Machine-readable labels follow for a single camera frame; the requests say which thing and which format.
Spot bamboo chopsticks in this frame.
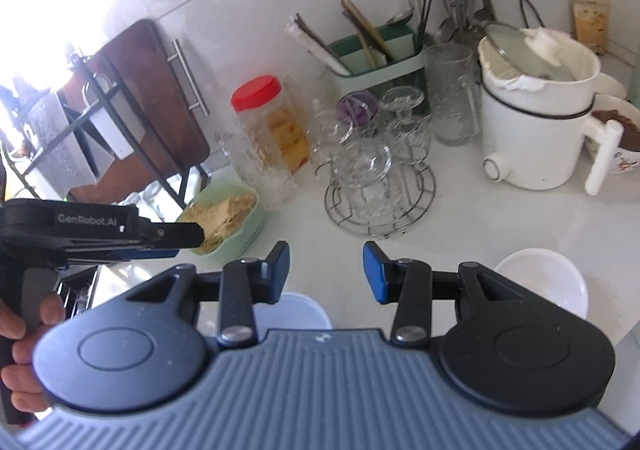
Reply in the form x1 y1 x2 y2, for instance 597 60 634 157
340 0 397 66

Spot upturned stemmed glass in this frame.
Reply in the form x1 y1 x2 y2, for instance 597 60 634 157
331 138 394 191

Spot black metal rack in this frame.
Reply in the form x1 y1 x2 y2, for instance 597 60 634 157
0 54 212 211

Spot white hanging container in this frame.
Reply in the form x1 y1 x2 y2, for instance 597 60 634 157
91 106 137 161

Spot person's left hand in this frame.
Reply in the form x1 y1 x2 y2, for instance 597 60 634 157
0 292 67 414

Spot grey textured board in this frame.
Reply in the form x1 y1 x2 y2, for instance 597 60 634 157
24 94 102 199

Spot red lid plastic jar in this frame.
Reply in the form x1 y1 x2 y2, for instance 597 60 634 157
230 74 312 177

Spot white electric kettle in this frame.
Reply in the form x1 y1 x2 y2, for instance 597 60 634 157
476 26 624 197

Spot purple tinted glass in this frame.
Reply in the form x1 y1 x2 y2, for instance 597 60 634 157
335 91 378 129

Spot stemmed dessert glass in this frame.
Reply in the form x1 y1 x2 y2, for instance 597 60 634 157
379 84 427 131

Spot steel bar handle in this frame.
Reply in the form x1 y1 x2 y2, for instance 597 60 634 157
171 38 211 119

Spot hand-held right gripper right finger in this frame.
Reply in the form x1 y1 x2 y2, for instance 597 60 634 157
362 241 516 350

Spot tall glass mug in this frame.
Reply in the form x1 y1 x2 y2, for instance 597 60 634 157
426 42 484 147

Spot black wire sink rack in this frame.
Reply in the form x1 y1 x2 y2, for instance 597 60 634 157
54 264 102 321

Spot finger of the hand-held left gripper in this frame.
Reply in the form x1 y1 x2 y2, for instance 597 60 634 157
120 222 207 261

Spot round wire glass rack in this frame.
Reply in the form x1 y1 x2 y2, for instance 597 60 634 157
324 159 437 237

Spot light green utensil holder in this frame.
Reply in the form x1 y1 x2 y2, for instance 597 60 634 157
326 24 427 106

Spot brown wooden cutting board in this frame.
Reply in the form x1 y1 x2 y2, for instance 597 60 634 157
67 18 212 204

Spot black chopsticks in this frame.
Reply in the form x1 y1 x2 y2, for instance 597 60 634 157
416 0 436 49

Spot metal strainer ladle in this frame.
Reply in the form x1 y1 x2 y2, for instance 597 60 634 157
434 0 497 46

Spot beige loofah scrubber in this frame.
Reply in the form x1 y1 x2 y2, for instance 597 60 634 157
185 195 257 253

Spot textured glass pitcher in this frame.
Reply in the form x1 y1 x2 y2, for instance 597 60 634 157
214 124 297 211

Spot floral bowl with brown contents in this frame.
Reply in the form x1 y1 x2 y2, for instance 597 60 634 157
586 94 640 177

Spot light green plastic basket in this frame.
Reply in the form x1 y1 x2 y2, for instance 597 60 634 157
174 179 262 261

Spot white wrapped chopsticks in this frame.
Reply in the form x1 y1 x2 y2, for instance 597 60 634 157
285 14 352 76

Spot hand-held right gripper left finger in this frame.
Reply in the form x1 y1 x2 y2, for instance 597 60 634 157
125 240 292 350

